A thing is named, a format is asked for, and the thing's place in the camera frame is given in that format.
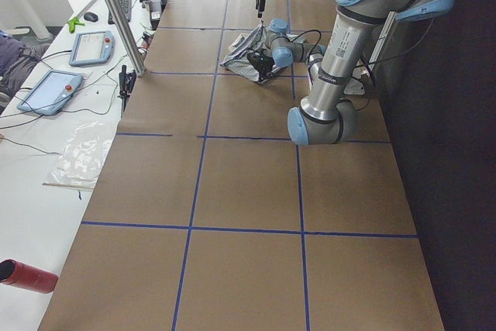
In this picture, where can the grey teach pendant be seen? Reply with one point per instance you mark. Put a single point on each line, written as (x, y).
(51, 93)
(92, 48)

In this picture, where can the clear plastic bag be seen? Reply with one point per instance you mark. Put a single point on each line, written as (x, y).
(81, 161)

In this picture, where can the black computer keyboard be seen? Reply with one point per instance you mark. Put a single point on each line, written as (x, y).
(126, 6)

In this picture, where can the seated person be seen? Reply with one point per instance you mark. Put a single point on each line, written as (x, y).
(17, 62)

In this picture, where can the blue white striped polo shirt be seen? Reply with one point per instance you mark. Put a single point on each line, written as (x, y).
(236, 60)

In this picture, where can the aluminium camera mast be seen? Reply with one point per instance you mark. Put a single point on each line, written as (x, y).
(126, 35)

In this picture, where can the red cylinder bottle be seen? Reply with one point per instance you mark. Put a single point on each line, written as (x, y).
(20, 275)

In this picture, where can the black computer mouse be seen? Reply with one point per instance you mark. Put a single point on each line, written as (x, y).
(91, 17)

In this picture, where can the green plastic clip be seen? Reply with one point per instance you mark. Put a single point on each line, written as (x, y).
(73, 23)

